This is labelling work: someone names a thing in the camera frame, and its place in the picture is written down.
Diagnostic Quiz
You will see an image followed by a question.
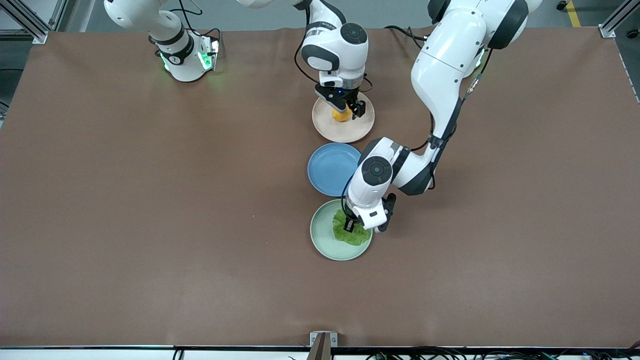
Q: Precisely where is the green lettuce leaf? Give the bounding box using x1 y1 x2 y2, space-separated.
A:
332 209 372 247

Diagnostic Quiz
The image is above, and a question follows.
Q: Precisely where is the black right arm base cable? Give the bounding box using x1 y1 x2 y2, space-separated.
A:
148 0 224 56

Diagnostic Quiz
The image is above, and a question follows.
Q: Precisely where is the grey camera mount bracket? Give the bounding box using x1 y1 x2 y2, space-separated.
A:
307 331 339 360

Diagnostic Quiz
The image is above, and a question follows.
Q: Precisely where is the black left arm base cable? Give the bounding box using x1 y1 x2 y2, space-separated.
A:
383 24 432 43

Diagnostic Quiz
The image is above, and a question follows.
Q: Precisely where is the aluminium frame profile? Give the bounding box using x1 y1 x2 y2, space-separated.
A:
599 0 640 39
0 0 69 45

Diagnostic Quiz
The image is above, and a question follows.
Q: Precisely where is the black table edge rail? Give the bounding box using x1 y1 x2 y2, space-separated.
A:
0 344 640 360

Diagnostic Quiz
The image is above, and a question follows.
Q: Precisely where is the pale green round plate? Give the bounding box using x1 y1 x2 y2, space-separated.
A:
309 199 374 262

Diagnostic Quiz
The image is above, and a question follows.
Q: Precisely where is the black arm base cable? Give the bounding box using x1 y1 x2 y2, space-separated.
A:
148 0 224 56
383 24 432 43

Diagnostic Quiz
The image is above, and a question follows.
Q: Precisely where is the brown table cover sheet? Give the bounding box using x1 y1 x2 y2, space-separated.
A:
0 26 640 349

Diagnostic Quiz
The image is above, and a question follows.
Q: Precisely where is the blue round plate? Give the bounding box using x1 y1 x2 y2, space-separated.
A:
307 142 363 197

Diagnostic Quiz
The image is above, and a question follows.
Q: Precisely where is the beige round plate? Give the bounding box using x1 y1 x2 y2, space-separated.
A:
311 94 376 144

